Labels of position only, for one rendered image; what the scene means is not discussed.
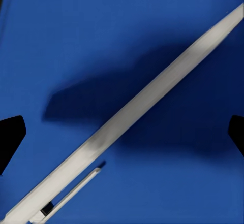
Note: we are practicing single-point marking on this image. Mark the pen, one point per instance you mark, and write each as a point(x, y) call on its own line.
point(30, 208)

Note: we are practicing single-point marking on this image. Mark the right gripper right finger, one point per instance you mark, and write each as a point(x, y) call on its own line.
point(236, 131)

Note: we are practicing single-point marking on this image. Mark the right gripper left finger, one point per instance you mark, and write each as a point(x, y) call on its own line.
point(12, 132)

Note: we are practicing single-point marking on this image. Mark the folder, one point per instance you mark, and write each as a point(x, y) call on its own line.
point(67, 66)

